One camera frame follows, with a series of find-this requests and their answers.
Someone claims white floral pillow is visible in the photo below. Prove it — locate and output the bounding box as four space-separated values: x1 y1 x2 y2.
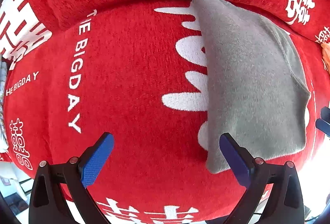
0 60 9 153

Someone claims red blanket with white characters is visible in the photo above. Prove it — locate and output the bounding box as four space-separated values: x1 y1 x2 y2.
2 0 330 224

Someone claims orange cloth item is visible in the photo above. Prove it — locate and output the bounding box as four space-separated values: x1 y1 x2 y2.
321 43 330 73

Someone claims grey knit sweater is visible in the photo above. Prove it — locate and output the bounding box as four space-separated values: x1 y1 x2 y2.
192 0 310 174

